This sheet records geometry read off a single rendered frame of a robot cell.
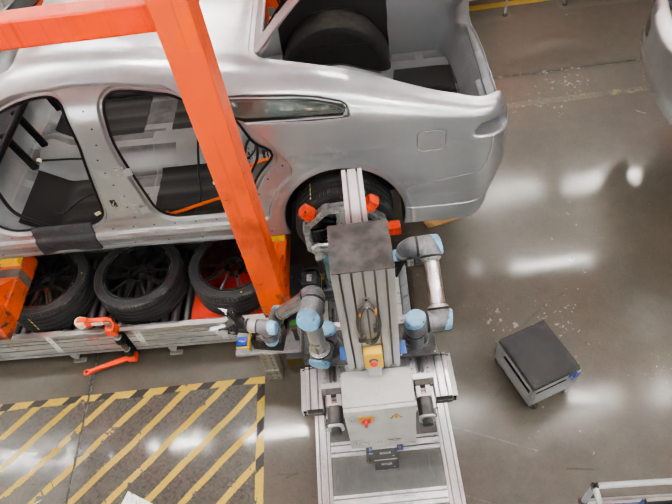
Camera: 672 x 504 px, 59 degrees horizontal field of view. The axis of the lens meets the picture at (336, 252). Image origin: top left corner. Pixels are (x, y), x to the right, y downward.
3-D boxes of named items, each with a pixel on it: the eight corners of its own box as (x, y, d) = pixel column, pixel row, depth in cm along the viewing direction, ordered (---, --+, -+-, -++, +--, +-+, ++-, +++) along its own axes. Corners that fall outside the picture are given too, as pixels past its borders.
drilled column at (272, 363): (283, 366, 434) (272, 336, 401) (283, 378, 428) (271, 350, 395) (269, 367, 435) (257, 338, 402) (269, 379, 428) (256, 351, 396)
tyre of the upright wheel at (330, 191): (352, 243, 448) (412, 192, 407) (354, 268, 433) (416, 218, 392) (277, 209, 416) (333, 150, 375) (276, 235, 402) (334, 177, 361)
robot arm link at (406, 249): (397, 258, 330) (393, 265, 379) (417, 255, 330) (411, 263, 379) (394, 237, 332) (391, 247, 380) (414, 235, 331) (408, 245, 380)
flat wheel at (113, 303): (114, 339, 432) (101, 322, 413) (98, 275, 471) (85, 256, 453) (201, 302, 444) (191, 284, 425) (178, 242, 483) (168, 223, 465)
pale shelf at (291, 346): (301, 329, 402) (300, 327, 400) (300, 352, 391) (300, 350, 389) (238, 335, 405) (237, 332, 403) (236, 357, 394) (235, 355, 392)
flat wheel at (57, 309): (25, 269, 483) (9, 251, 465) (105, 256, 483) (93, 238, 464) (6, 340, 442) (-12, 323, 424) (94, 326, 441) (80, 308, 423)
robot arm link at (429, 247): (426, 333, 336) (413, 237, 343) (453, 329, 335) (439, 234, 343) (428, 333, 324) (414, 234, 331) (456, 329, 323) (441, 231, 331)
